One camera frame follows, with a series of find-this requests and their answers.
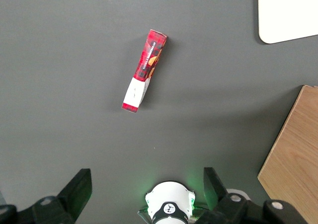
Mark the wooden two-drawer cabinet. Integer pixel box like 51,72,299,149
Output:
257,84,318,224

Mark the white rectangular tray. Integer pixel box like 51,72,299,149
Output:
257,0,318,45

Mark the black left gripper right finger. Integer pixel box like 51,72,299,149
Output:
196,167,309,224

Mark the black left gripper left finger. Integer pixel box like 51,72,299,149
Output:
0,168,93,224

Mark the red plaid cookie box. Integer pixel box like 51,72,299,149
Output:
121,29,168,113

